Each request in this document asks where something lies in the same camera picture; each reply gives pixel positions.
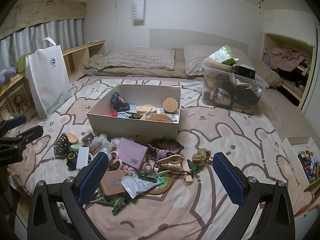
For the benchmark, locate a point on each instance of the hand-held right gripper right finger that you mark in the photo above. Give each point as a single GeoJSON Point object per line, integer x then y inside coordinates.
{"type": "Point", "coordinates": [227, 177]}

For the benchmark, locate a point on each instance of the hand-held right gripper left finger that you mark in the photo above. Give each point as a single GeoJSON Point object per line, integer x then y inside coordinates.
{"type": "Point", "coordinates": [92, 177]}

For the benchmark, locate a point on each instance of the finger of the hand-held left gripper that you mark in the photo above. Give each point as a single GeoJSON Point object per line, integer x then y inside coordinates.
{"type": "Point", "coordinates": [15, 122]}
{"type": "Point", "coordinates": [30, 133]}

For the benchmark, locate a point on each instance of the silver printed sachet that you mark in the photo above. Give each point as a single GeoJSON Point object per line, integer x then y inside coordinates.
{"type": "Point", "coordinates": [140, 186]}

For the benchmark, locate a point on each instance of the white cardboard shoe box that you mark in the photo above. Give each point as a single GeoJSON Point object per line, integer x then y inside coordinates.
{"type": "Point", "coordinates": [130, 130]}

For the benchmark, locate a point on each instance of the teddy bear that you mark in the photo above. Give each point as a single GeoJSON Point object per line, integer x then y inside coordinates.
{"type": "Point", "coordinates": [20, 103]}

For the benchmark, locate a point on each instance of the square cork coaster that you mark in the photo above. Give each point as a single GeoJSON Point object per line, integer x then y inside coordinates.
{"type": "Point", "coordinates": [112, 183]}

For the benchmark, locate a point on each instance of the white plastic case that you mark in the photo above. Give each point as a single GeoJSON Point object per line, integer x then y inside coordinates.
{"type": "Point", "coordinates": [83, 157]}

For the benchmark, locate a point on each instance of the pink tape roll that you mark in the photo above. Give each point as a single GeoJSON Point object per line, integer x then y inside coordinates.
{"type": "Point", "coordinates": [118, 165]}
{"type": "Point", "coordinates": [115, 156]}

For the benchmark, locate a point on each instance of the dark hair claw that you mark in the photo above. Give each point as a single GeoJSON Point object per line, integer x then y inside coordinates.
{"type": "Point", "coordinates": [61, 147]}

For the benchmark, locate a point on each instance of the clear plastic bag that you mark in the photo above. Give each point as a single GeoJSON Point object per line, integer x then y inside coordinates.
{"type": "Point", "coordinates": [101, 142]}

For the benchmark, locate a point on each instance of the wooden block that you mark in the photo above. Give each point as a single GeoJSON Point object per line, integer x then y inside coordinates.
{"type": "Point", "coordinates": [188, 175]}

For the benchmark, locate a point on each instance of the small wooden lid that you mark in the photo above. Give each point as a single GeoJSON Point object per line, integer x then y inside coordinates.
{"type": "Point", "coordinates": [73, 138]}

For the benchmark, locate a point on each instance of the purple book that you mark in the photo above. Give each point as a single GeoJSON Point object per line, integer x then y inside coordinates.
{"type": "Point", "coordinates": [131, 152]}

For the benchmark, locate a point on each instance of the purple plush toy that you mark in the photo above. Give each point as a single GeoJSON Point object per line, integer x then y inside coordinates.
{"type": "Point", "coordinates": [6, 76]}

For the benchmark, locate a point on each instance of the white tote bag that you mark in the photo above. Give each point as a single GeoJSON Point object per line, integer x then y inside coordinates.
{"type": "Point", "coordinates": [47, 80]}

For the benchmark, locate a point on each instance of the pink scissors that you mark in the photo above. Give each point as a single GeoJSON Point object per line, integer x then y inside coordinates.
{"type": "Point", "coordinates": [172, 162]}

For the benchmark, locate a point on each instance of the bear printed bed sheet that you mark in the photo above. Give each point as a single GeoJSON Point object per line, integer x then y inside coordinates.
{"type": "Point", "coordinates": [225, 120]}

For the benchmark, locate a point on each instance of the green plush toy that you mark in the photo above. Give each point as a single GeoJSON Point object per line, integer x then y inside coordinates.
{"type": "Point", "coordinates": [22, 61]}

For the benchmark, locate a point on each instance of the round cork green coaster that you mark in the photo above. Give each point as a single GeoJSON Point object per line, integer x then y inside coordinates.
{"type": "Point", "coordinates": [163, 183]}

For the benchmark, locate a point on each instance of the purple crochet doily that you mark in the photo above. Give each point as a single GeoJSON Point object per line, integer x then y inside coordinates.
{"type": "Point", "coordinates": [167, 147]}

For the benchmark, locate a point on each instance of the small white open box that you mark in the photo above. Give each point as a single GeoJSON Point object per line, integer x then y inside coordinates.
{"type": "Point", "coordinates": [291, 152]}

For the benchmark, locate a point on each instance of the red label jar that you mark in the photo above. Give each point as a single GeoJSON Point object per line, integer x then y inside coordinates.
{"type": "Point", "coordinates": [223, 98]}

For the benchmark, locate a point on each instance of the dark crochet piece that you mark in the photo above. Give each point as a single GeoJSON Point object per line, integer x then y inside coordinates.
{"type": "Point", "coordinates": [120, 101]}

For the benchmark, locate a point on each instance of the clear plastic storage bin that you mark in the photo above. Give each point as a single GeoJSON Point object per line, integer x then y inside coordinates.
{"type": "Point", "coordinates": [250, 97]}

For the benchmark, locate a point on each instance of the pile of thread spools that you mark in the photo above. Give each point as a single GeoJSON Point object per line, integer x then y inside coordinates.
{"type": "Point", "coordinates": [310, 167]}

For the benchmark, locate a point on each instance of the oval wooden piece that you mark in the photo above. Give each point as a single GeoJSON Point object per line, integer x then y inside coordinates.
{"type": "Point", "coordinates": [145, 109]}

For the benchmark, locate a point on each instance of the wooden bedside shelf unit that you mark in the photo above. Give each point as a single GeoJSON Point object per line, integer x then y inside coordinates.
{"type": "Point", "coordinates": [75, 60]}

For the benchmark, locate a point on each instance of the round wooden coaster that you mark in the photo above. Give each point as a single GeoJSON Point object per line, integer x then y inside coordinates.
{"type": "Point", "coordinates": [162, 118]}

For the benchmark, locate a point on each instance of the round wooden lid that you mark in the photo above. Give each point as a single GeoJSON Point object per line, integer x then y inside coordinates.
{"type": "Point", "coordinates": [171, 104]}

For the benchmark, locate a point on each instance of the grey curtain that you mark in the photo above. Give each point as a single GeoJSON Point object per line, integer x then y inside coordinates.
{"type": "Point", "coordinates": [50, 32]}

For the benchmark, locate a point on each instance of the yellow plush toy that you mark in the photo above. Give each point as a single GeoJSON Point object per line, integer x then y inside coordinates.
{"type": "Point", "coordinates": [211, 80]}

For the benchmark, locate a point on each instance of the black box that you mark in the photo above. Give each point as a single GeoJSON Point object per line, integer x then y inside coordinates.
{"type": "Point", "coordinates": [246, 72]}

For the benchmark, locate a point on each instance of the beige fuzzy slipper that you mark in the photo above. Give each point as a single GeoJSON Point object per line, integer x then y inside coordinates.
{"type": "Point", "coordinates": [217, 65]}

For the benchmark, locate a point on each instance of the beige printed curtain valance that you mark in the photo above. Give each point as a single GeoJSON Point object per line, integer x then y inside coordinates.
{"type": "Point", "coordinates": [50, 10]}

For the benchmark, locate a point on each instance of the grey quilted pillow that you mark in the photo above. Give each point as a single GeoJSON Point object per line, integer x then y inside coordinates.
{"type": "Point", "coordinates": [135, 58]}
{"type": "Point", "coordinates": [197, 60]}

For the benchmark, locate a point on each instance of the green snack packet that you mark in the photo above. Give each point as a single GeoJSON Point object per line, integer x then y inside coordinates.
{"type": "Point", "coordinates": [223, 55]}

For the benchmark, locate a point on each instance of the brown fleece blanket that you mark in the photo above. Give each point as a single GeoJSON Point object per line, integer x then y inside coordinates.
{"type": "Point", "coordinates": [178, 62]}

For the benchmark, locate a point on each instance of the pink clothing pile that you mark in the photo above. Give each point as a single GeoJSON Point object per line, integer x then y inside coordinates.
{"type": "Point", "coordinates": [290, 57]}

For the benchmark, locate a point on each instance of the white headboard panel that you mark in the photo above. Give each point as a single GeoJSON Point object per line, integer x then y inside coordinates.
{"type": "Point", "coordinates": [200, 37]}

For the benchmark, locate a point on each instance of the white hanging wall bag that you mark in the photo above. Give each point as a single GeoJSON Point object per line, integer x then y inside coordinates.
{"type": "Point", "coordinates": [138, 7]}

